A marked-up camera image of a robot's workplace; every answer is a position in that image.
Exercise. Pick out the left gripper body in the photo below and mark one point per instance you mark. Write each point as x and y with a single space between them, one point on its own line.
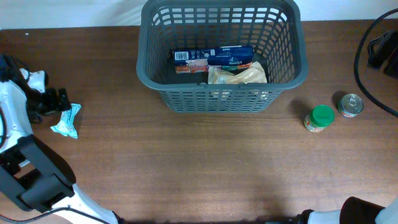
37 101

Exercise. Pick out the teal snack packet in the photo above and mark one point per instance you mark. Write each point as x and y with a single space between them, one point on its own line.
65 126

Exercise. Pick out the small tin can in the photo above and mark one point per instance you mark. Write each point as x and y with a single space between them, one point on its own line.
350 105

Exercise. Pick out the green lid jar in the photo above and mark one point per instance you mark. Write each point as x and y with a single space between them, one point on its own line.
319 118

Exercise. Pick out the grey plastic basket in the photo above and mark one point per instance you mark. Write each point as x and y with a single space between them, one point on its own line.
271 27

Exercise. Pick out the tan paper pouch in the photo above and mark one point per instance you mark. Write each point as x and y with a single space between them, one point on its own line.
253 74

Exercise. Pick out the blue cardboard box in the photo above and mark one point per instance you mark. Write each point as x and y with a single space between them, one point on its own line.
228 58

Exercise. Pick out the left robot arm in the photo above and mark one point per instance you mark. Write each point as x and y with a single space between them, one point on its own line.
33 176

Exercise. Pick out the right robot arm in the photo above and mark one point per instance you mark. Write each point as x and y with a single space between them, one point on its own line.
354 210

